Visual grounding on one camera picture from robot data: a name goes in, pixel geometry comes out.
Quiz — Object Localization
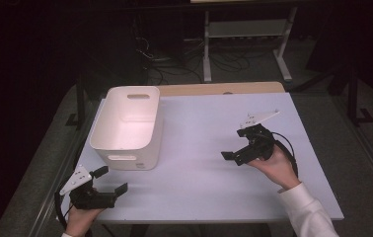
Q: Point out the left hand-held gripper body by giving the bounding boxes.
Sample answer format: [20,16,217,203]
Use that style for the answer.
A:
[58,164,117,210]

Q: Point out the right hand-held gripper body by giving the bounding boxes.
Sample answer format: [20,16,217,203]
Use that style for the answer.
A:
[233,110,281,167]

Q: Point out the white plastic storage bin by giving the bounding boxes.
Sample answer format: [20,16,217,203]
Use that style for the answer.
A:
[89,85,164,172]

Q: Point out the person's left hand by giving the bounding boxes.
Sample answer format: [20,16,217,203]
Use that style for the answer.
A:
[64,206,104,237]

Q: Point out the person's right hand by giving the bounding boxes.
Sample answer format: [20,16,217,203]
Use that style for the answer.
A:
[247,143,302,191]

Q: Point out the black metal stand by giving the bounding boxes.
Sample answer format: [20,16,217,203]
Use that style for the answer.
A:
[292,62,373,126]
[64,72,88,130]

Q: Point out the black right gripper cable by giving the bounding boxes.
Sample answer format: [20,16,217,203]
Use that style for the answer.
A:
[270,130,300,178]

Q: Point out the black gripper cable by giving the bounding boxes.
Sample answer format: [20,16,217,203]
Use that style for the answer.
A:
[53,191,70,231]
[270,130,300,178]

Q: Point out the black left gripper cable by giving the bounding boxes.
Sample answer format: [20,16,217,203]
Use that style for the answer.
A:
[53,191,70,231]

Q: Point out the black floor cables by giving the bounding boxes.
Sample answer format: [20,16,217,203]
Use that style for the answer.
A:
[134,35,252,85]

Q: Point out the white metal desk frame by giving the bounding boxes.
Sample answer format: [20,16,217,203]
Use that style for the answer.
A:
[189,0,299,84]

